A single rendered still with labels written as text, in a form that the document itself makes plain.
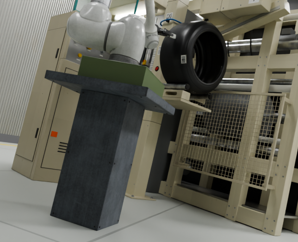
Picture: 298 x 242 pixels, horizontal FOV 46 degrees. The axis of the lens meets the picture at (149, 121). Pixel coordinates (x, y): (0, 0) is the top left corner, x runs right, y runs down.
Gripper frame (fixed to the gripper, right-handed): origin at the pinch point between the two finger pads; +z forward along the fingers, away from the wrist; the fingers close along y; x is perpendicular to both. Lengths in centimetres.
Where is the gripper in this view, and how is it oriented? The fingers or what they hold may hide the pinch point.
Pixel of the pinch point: (171, 35)
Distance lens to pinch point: 258.3
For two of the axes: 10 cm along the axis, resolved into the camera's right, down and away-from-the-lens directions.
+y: -6.7, -1.0, 7.4
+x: -1.3, 9.9, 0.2
